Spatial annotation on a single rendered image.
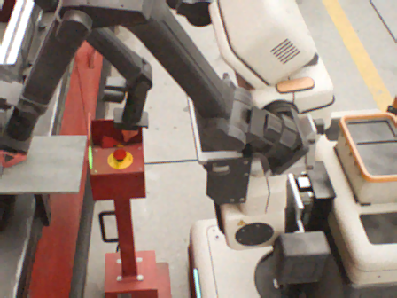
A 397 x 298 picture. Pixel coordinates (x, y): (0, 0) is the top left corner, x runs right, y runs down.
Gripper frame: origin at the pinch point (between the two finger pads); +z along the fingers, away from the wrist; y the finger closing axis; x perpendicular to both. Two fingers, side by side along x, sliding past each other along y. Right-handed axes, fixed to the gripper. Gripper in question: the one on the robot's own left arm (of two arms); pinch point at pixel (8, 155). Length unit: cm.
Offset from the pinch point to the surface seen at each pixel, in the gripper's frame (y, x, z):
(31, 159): -0.2, 5.2, -1.2
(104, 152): -23.7, 26.8, 12.6
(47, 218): 2.8, 15.0, 15.3
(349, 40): -193, 171, 27
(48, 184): 7.7, 10.0, -3.7
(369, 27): -206, 184, 20
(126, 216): -23, 44, 37
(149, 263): -28, 67, 66
